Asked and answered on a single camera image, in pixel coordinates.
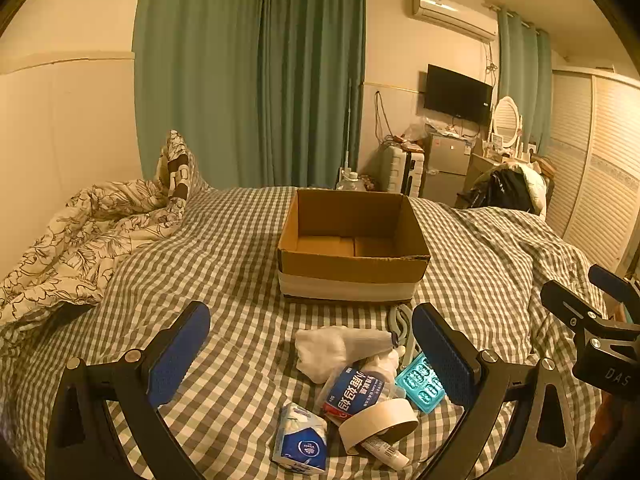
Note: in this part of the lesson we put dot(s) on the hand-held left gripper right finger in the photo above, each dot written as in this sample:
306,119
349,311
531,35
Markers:
442,355

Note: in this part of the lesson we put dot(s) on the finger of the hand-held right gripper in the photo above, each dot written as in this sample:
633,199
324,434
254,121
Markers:
602,276
565,301

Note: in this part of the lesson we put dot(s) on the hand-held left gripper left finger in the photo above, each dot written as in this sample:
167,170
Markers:
180,355

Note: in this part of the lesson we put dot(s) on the teal blister pack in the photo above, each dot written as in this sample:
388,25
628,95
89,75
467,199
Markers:
420,385

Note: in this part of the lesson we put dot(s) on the grey rubber glove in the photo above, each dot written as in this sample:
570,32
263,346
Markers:
400,322

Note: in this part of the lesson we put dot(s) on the beige tape roll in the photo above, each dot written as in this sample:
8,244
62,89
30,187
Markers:
372,417

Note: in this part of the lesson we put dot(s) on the blue red labelled packet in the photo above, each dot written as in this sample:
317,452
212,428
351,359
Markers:
352,390

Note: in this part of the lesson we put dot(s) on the large white glove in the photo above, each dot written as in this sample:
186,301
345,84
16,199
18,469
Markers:
330,347

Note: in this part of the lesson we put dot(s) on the small white tube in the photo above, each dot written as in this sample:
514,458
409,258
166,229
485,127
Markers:
385,452

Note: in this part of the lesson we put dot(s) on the cardboard box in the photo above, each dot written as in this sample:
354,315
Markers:
350,270

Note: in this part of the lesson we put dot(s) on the blue white tissue pack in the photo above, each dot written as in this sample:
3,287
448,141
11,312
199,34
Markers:
300,440

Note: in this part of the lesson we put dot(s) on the grey checked bed sheet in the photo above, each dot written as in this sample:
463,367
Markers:
235,270

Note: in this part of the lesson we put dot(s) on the white louvred wardrobe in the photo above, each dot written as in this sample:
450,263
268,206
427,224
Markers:
595,160

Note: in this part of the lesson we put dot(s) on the black bag on chair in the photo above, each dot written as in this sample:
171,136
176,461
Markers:
505,187

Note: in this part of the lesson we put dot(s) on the white dressing table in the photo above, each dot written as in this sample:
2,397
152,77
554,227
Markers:
482,170

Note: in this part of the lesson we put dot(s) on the small silver fridge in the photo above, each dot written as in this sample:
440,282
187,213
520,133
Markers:
445,165

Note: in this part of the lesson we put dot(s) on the oval white mirror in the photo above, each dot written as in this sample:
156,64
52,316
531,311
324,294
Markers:
506,120

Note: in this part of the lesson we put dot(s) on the white suitcase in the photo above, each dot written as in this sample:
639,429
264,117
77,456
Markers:
400,170

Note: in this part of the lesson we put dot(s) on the clear large water bottle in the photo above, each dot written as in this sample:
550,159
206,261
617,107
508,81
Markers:
351,182

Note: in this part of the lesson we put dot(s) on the narrow green curtain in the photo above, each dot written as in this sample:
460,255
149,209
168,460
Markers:
522,80

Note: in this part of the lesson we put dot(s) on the clear plastic bag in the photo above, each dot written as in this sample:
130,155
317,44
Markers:
415,132

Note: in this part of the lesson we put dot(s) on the thin white pole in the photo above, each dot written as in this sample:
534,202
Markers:
347,125

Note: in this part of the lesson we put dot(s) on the wide green curtain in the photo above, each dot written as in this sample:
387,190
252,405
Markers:
240,85

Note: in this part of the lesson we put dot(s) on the white air conditioner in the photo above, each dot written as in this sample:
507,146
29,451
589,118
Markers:
450,12

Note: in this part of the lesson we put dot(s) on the black wall television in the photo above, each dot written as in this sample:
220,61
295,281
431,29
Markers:
457,92

